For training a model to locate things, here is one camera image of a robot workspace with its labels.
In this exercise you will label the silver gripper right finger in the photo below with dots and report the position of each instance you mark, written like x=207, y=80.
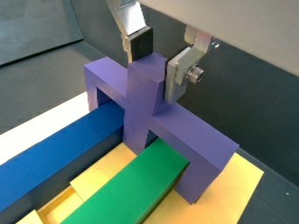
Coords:
x=182, y=70

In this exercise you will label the green long bar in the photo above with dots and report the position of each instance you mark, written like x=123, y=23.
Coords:
x=134, y=192

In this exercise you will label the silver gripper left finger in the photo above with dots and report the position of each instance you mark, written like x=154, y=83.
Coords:
x=136, y=34

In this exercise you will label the purple E-shaped block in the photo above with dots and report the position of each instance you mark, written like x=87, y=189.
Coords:
x=135, y=86

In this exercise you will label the blue long bar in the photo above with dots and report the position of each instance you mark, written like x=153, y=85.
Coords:
x=35, y=175

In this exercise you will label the yellow slotted board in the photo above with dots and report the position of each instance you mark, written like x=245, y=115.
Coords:
x=219, y=206

